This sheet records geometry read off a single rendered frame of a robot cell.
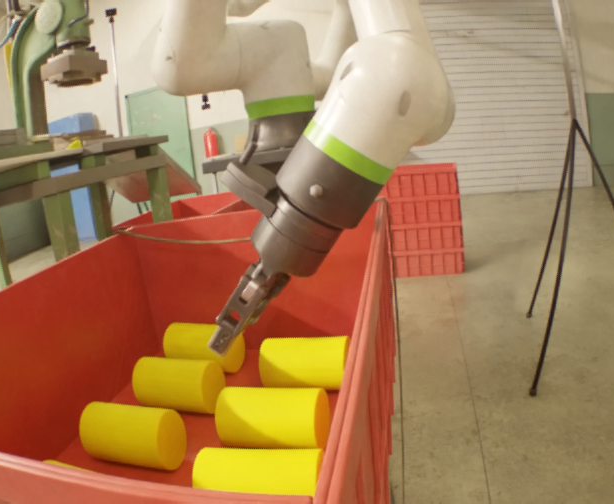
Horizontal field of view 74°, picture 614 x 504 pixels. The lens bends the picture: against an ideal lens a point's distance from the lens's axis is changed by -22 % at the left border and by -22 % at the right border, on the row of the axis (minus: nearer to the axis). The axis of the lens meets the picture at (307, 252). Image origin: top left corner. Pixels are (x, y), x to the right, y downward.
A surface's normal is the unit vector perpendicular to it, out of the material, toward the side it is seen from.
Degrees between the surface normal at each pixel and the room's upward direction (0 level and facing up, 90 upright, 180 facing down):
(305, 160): 69
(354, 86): 86
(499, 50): 90
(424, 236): 90
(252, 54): 101
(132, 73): 90
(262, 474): 32
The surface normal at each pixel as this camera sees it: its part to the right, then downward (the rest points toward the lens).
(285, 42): 0.47, 0.11
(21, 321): 0.98, -0.09
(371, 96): -0.44, 0.39
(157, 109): -0.18, 0.25
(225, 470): -0.18, -0.73
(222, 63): 0.49, 0.45
